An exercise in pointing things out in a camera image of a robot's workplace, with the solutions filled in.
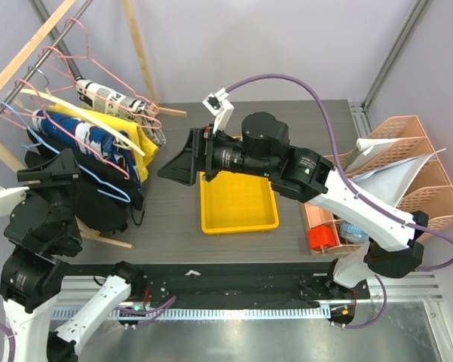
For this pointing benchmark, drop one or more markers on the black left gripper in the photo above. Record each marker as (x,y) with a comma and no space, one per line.
(62,170)

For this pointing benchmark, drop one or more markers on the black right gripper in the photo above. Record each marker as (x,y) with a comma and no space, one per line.
(200,141)

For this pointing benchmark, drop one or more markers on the black trousers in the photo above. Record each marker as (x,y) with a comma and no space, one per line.
(104,195)

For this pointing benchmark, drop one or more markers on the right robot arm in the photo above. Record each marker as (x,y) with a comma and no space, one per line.
(303,175)

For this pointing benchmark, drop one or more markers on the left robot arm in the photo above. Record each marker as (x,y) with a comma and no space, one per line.
(43,227)

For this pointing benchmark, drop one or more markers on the cream plastic hanger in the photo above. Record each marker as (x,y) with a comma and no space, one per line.
(81,113)

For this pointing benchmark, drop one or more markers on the newspaper print trousers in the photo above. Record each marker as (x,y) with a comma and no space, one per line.
(106,100)

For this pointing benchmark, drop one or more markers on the yellow garment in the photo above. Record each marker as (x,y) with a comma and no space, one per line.
(136,134)

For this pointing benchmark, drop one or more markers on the blue white patterned garment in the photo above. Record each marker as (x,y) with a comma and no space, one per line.
(94,136)

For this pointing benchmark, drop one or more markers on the yellow plastic tray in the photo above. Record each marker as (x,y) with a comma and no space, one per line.
(237,203)

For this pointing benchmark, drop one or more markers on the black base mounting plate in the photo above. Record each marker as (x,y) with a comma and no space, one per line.
(241,286)

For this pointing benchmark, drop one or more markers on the peach compartment desk organizer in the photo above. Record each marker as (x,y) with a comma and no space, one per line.
(316,216)

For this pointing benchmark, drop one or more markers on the orange cube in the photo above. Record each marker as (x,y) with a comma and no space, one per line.
(322,238)

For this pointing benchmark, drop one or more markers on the light blue headphones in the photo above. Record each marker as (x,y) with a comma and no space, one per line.
(353,234)

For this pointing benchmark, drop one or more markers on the white papers in rack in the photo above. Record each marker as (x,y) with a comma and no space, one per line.
(385,168)

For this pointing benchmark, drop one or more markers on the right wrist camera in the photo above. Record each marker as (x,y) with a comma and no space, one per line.
(220,107)

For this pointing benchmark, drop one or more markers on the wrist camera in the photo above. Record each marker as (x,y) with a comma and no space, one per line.
(10,198)
(220,107)

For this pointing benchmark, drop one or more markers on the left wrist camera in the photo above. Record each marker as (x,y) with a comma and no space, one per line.
(10,198)

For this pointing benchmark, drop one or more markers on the wooden clothes rack frame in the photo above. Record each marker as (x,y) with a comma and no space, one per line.
(42,32)

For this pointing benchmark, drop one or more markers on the pink wire hanger with newsprint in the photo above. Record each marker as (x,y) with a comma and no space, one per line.
(153,108)

